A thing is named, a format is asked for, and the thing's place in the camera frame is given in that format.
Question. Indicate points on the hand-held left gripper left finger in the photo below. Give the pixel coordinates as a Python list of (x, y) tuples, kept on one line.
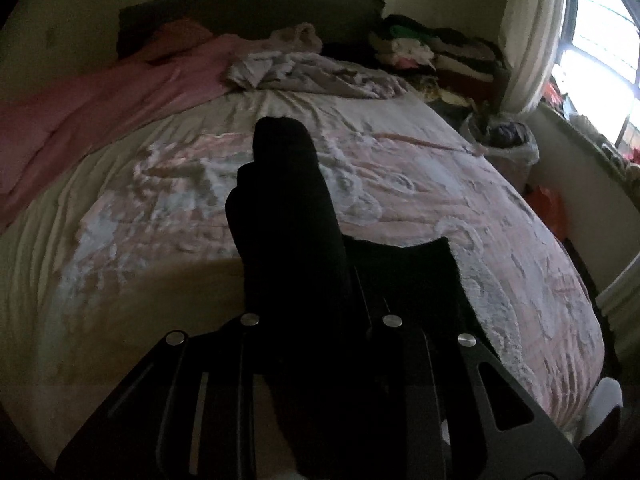
[(245, 355)]

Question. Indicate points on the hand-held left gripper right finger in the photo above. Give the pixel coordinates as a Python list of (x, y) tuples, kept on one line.
[(395, 360)]

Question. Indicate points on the black printed shirt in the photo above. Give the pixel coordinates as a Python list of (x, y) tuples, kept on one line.
[(290, 235)]

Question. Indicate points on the pile of folded clothes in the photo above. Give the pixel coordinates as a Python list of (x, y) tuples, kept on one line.
[(440, 55)]

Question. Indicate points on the floral pink bedspread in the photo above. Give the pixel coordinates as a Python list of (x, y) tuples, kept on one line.
[(425, 185)]

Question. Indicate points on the floral quilted bedspread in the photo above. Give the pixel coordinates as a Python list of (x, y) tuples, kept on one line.
[(50, 285)]

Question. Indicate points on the white object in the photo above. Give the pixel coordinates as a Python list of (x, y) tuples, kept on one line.
[(602, 402)]

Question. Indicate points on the orange object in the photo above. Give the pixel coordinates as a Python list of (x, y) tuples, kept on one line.
[(547, 210)]

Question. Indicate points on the pink blanket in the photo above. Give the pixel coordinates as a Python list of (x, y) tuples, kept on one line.
[(100, 110)]

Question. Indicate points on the grey crumpled cloth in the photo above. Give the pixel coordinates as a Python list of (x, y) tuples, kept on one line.
[(320, 75)]

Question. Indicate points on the windowsill clutter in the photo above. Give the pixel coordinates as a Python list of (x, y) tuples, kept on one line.
[(590, 120)]

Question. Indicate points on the beige crumpled cloth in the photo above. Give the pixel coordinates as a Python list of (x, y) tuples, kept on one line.
[(297, 40)]

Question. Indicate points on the pink pillow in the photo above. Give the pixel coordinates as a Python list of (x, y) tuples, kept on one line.
[(180, 40)]

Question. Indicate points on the dark bed headboard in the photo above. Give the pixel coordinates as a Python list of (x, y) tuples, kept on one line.
[(250, 10)]

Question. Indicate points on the white curtain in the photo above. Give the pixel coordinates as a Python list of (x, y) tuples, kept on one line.
[(532, 35)]

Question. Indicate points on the window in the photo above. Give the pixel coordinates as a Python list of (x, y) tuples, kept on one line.
[(605, 35)]

